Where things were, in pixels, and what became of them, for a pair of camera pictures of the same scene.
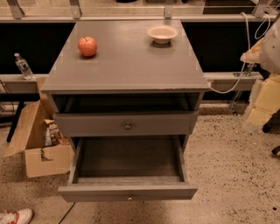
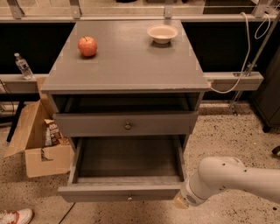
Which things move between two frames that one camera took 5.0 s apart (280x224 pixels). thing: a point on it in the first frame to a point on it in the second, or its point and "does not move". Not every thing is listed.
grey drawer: [127, 168] does not move
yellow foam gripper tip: [271, 53] to [189, 194]
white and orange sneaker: [22, 216] does not move
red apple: [87, 45] does not move
